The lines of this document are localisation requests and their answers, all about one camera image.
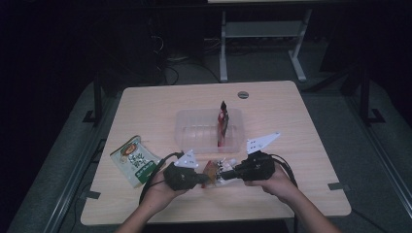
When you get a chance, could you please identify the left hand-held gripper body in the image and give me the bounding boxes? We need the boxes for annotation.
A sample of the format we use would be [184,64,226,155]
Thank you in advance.
[162,149,199,192]

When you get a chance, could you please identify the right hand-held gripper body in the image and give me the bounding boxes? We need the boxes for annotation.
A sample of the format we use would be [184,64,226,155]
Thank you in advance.
[233,131,282,182]

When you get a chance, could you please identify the orange and white snack packet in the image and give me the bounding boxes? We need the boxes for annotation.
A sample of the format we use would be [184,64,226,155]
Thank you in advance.
[201,157,242,189]

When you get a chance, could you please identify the clear plastic container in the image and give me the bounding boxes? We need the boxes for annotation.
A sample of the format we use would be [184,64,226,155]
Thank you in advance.
[174,108,246,154]

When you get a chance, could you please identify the red and black snack packet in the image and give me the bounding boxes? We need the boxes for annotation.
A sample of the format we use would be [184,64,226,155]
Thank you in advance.
[216,100,230,149]

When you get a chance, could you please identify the person's left hand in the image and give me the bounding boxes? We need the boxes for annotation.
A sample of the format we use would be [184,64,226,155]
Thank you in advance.
[141,170,189,215]

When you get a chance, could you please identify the person's right hand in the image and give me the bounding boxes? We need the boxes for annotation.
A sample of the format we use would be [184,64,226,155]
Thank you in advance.
[244,163,304,204]

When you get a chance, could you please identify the green and white snack packet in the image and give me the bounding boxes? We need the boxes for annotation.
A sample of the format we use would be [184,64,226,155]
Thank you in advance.
[110,135,163,188]

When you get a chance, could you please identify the grey tape piece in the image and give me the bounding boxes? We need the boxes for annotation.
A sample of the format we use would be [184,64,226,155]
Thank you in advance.
[79,190,101,200]
[327,182,352,191]

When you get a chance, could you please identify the black metal stand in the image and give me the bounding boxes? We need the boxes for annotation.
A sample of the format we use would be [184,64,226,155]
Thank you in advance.
[358,69,387,125]
[82,72,105,125]

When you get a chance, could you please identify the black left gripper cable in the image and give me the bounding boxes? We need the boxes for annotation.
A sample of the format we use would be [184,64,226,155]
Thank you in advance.
[139,150,185,205]

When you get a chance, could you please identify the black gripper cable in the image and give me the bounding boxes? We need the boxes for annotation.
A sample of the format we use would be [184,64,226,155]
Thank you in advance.
[270,153,299,188]
[139,150,185,205]

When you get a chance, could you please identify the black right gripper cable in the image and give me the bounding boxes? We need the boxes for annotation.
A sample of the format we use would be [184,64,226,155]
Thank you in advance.
[270,153,299,188]

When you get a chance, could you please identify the black floor cable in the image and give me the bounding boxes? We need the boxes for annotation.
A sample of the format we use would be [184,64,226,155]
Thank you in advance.
[154,32,222,85]

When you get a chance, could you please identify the white metal desk frame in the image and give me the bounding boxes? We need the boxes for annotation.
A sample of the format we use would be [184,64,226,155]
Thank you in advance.
[207,0,314,83]

